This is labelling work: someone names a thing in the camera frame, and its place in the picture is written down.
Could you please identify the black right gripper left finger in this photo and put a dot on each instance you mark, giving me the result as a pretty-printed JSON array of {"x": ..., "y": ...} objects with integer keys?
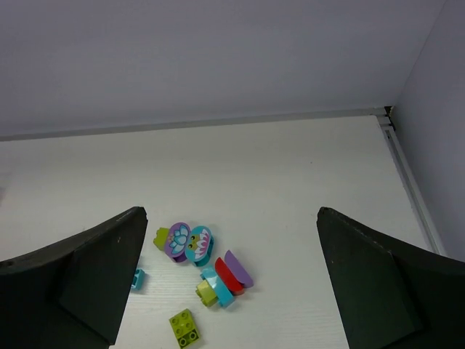
[{"x": 73, "y": 293}]

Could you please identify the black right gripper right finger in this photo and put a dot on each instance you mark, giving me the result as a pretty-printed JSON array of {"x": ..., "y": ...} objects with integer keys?
[{"x": 391, "y": 294}]

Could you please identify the small teal brick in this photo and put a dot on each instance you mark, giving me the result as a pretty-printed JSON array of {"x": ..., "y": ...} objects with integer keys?
[{"x": 138, "y": 280}]

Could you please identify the small green brick behind flower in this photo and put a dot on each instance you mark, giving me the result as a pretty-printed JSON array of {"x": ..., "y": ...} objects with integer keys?
[{"x": 160, "y": 238}]

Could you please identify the green flat plate brick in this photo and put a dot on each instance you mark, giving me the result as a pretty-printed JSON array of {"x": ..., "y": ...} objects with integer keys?
[{"x": 184, "y": 328}]

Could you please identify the purple oval flower brick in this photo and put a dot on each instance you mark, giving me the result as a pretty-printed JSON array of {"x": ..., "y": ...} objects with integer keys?
[{"x": 177, "y": 241}]

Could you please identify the green square brick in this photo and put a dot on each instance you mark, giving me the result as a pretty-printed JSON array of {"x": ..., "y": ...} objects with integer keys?
[{"x": 206, "y": 294}]

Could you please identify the teal oval frog brick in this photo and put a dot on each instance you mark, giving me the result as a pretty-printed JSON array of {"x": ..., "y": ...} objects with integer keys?
[{"x": 199, "y": 246}]

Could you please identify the purple half-round brick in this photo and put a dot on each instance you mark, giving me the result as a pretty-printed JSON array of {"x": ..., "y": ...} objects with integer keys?
[{"x": 238, "y": 271}]

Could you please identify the teal long brick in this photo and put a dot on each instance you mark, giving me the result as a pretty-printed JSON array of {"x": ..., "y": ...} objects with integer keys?
[{"x": 224, "y": 295}]

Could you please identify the red half-round brick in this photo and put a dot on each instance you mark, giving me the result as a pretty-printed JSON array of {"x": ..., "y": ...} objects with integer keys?
[{"x": 226, "y": 275}]

